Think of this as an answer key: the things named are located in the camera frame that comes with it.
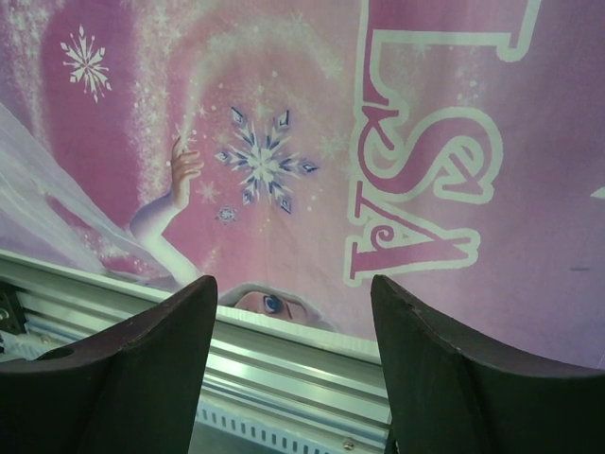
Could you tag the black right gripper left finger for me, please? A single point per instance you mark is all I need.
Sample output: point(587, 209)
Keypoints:
point(131, 388)

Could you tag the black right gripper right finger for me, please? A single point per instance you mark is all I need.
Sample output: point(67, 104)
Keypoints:
point(452, 389)

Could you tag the purple Elsa placemat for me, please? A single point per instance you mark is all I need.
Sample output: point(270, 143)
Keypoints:
point(296, 149)

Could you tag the white slotted cable duct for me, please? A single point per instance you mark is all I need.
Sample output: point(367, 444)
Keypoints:
point(279, 435)

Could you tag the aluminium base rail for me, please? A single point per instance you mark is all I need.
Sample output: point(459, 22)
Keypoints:
point(265, 367)

